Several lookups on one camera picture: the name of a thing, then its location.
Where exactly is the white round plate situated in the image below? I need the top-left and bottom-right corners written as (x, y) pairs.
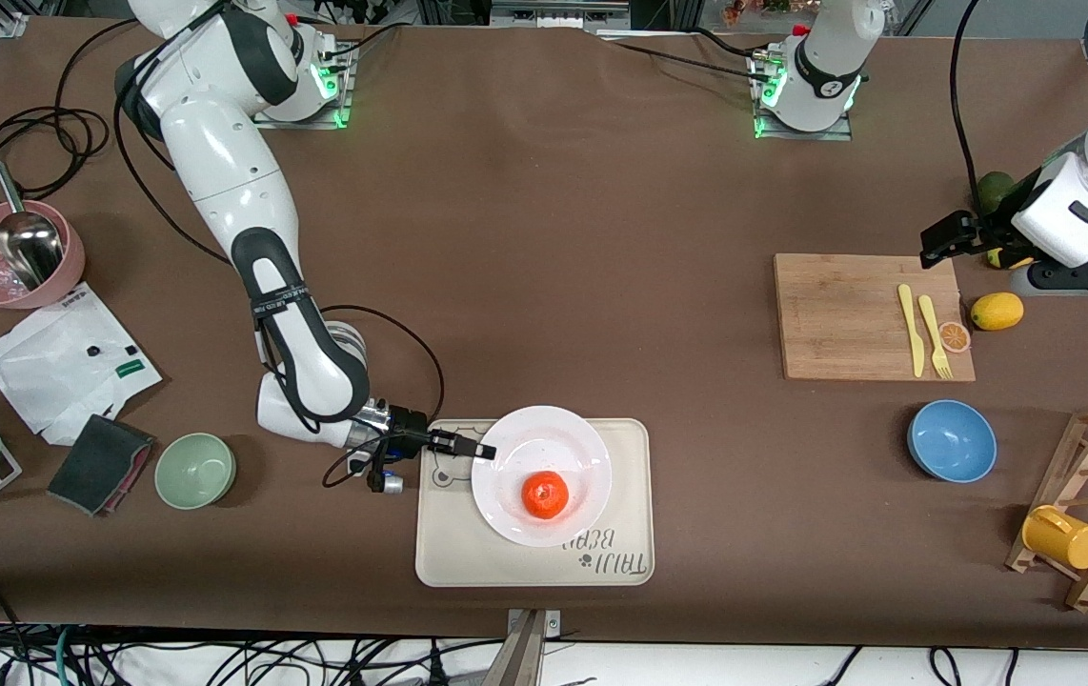
top-left (471, 406), bottom-right (613, 549)

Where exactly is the orange mandarin fruit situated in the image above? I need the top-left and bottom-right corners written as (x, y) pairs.
top-left (521, 471), bottom-right (571, 520)

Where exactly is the dark green avocado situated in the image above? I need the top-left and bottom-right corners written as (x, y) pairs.
top-left (975, 171), bottom-right (1019, 216)

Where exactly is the yellow plastic fork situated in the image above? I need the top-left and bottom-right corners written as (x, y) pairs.
top-left (917, 294), bottom-right (954, 380)

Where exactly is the yellow plastic knife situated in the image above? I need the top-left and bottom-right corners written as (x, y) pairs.
top-left (897, 284), bottom-right (926, 378)

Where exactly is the beige bear print tray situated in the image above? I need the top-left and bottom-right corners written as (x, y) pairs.
top-left (415, 418), bottom-right (655, 588)

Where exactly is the wooden cutting board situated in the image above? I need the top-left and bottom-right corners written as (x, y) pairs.
top-left (774, 252), bottom-right (977, 382)

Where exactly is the blue bowl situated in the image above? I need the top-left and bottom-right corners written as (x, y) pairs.
top-left (907, 399), bottom-right (997, 484)

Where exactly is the pale green bowl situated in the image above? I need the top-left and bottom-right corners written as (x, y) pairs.
top-left (154, 433), bottom-right (237, 511)

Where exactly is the dark grey folded cloth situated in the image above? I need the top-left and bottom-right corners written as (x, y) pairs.
top-left (46, 414), bottom-right (155, 517)

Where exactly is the yellow mug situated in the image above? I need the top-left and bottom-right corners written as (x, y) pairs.
top-left (1022, 505), bottom-right (1088, 571)

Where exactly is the white plastic bag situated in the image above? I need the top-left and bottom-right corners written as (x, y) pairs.
top-left (0, 283), bottom-right (164, 447)

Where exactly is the metal scoop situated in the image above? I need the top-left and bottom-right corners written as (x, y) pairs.
top-left (0, 160), bottom-right (64, 292)

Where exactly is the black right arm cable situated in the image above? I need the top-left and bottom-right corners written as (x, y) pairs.
top-left (319, 304), bottom-right (446, 489)

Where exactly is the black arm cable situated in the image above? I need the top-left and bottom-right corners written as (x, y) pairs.
top-left (948, 0), bottom-right (985, 215)
top-left (319, 304), bottom-right (446, 489)

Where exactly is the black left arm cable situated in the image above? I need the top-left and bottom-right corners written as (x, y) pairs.
top-left (948, 0), bottom-right (985, 215)

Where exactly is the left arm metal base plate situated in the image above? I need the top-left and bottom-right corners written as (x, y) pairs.
top-left (749, 48), bottom-right (855, 142)

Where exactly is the metal table edge bracket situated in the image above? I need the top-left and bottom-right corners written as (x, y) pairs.
top-left (506, 610), bottom-right (562, 686)

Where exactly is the black left base cable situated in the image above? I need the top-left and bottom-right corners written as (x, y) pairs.
top-left (596, 36), bottom-right (774, 82)

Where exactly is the black base cable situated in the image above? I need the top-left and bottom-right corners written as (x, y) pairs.
top-left (315, 21), bottom-right (402, 63)
top-left (596, 36), bottom-right (774, 82)

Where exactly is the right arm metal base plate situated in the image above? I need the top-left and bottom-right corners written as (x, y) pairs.
top-left (251, 43), bottom-right (354, 130)

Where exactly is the black right base cable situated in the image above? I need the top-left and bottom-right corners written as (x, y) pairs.
top-left (315, 21), bottom-right (402, 63)

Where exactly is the green cable under table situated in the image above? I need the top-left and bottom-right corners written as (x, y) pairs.
top-left (50, 627), bottom-right (80, 686)

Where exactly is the aluminium frame structure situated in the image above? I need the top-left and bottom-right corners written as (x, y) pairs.
top-left (415, 0), bottom-right (678, 30)

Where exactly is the coiled black cable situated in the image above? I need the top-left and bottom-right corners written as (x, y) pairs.
top-left (0, 107), bottom-right (112, 220)

